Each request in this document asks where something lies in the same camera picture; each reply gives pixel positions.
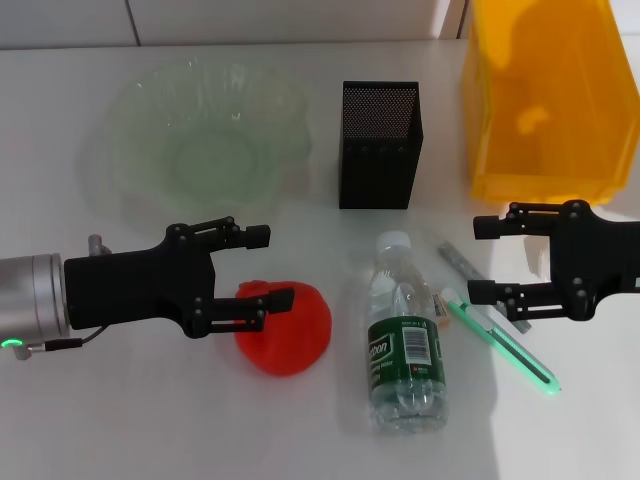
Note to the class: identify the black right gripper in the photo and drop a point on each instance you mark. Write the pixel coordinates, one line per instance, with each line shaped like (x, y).
(595, 255)

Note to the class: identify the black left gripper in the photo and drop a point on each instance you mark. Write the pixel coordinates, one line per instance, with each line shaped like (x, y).
(130, 285)

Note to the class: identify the red orange fruit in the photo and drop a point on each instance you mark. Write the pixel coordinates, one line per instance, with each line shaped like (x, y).
(295, 340)

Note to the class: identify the clear green-label water bottle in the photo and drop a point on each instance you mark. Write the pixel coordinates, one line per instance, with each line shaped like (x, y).
(405, 350)

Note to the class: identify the grey glitter pen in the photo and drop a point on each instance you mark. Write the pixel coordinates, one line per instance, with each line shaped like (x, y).
(462, 265)

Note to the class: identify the beige eraser with barcode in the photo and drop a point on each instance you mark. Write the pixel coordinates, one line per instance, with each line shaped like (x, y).
(442, 312)

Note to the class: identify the green utility knife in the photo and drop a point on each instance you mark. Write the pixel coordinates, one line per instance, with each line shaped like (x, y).
(520, 357)

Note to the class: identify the green glass fruit plate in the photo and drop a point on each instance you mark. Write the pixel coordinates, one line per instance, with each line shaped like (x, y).
(210, 155)

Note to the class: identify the black mesh pen holder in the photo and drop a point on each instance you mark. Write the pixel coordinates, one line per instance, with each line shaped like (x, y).
(380, 165)

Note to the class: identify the yellow plastic bin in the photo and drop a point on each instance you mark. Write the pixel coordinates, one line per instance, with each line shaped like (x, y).
(550, 100)

